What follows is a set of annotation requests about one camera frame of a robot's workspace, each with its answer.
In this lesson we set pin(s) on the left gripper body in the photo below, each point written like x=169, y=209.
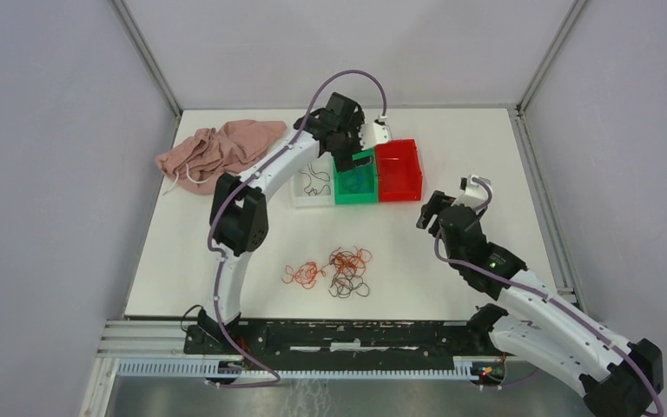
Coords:
x=348, y=146

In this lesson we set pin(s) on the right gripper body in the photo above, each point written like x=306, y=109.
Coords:
x=438, y=201

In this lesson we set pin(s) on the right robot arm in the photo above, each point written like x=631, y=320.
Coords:
x=611, y=374

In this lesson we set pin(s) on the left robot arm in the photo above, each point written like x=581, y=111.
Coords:
x=239, y=217

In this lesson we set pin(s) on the green plastic bin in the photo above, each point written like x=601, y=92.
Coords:
x=359, y=185

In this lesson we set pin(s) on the red plastic bin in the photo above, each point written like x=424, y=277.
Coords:
x=400, y=177

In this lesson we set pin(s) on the clear plastic bin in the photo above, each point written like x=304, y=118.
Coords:
x=313, y=185

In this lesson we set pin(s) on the pink cloth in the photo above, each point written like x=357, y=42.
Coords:
x=197, y=163

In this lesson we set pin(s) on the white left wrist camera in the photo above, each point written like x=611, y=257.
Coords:
x=374, y=133

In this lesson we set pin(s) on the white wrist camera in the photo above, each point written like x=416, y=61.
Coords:
x=476, y=193
x=374, y=133

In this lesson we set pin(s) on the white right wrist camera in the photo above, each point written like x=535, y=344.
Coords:
x=476, y=193

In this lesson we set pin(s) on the aluminium frame rail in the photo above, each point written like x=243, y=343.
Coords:
x=587, y=165

